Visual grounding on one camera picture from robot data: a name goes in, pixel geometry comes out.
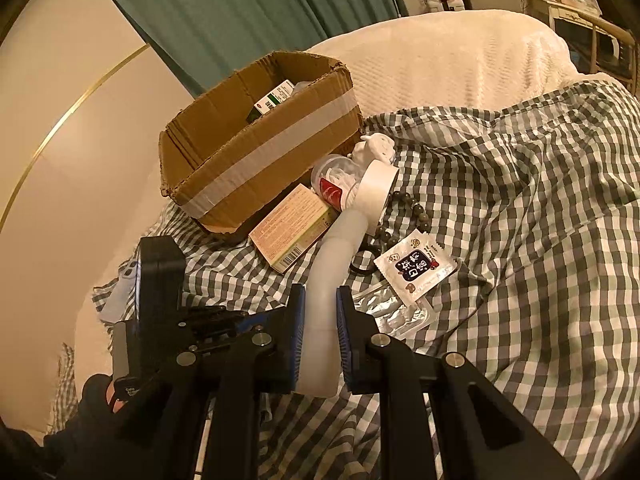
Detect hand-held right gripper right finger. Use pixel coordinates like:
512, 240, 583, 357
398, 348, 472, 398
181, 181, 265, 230
336, 285, 581, 480

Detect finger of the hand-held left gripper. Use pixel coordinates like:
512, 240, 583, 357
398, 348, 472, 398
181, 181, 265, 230
175, 305, 287, 348

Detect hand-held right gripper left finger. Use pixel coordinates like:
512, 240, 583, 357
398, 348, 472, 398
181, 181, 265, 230
125, 284, 307, 480

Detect white plastic bottle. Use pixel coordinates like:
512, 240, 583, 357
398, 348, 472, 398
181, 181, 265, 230
295, 207, 372, 397

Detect brown cardboard box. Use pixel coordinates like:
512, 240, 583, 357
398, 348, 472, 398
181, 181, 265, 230
159, 51, 365, 235

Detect white plaster figurine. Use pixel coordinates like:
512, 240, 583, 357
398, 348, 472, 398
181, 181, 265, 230
350, 134, 396, 167

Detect green medicine box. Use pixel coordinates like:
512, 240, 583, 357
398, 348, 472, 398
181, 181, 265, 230
245, 80, 296, 123

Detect person's left hand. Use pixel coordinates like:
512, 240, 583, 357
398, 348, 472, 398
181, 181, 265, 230
44, 374, 151, 480

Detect white phone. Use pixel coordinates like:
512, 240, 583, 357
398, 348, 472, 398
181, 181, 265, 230
92, 260, 142, 326

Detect clear blister pack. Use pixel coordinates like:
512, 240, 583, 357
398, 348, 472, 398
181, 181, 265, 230
352, 282, 436, 335

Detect white cartoon print sachet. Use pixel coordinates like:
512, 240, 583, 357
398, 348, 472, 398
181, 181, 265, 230
374, 232, 458, 304

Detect tan flat carton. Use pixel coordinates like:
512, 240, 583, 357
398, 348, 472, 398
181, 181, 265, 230
248, 183, 341, 275

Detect clear floss jar white lid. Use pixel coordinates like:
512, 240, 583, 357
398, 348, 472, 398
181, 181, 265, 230
311, 156, 399, 221

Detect grey checked bed sheet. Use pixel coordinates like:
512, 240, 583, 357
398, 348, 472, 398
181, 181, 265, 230
47, 80, 640, 480

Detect wide green curtain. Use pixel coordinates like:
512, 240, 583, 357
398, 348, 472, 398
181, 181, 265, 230
85, 0, 401, 96

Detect white quilted bedspread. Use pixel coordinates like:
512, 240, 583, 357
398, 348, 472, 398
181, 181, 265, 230
305, 7, 621, 116

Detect wooden chair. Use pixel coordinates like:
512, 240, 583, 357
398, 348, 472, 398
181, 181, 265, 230
550, 10, 640, 86

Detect white dresser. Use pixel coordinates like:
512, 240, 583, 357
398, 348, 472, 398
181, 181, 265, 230
525, 0, 603, 28

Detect black hair tie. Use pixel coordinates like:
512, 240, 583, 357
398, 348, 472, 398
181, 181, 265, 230
350, 247, 387, 277

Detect dark bead bracelet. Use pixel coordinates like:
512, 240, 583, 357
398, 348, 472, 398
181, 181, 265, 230
372, 187, 431, 247

